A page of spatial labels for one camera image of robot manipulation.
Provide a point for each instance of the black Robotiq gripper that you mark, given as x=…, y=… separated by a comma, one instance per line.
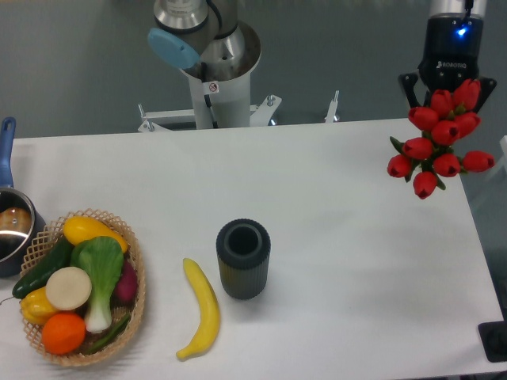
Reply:
x=450, y=56

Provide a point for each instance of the red tulip bouquet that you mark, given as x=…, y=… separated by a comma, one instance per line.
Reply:
x=426, y=160

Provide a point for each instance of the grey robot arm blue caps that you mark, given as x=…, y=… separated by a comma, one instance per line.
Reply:
x=205, y=37

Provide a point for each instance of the black device at table edge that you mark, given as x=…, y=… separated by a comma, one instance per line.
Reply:
x=493, y=337

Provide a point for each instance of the dark grey ribbed vase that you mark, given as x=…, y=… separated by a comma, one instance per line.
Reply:
x=243, y=248

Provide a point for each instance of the yellow banana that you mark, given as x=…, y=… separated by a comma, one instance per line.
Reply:
x=210, y=316

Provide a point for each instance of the purple red onion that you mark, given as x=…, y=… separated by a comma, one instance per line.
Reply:
x=126, y=288

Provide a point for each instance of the green bok choy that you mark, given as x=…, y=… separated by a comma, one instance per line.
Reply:
x=102, y=259

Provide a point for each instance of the yellow squash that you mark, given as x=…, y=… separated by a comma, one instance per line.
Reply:
x=78, y=229

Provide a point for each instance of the dark green cucumber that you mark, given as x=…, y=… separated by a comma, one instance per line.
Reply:
x=59, y=257

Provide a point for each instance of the woven wicker basket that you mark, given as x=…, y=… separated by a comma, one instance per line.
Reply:
x=42, y=244

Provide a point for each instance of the green chili pepper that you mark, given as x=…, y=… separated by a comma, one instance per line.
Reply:
x=109, y=337

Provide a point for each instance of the cream round radish slice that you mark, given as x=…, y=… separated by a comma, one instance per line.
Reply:
x=68, y=288

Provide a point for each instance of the orange fruit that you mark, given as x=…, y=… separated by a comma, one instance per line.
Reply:
x=63, y=333

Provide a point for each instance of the yellow bell pepper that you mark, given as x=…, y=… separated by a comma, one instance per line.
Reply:
x=36, y=309

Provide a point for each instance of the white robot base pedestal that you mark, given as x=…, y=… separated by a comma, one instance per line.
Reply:
x=215, y=105

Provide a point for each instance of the blue handled saucepan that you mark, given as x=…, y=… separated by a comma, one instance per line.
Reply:
x=20, y=221

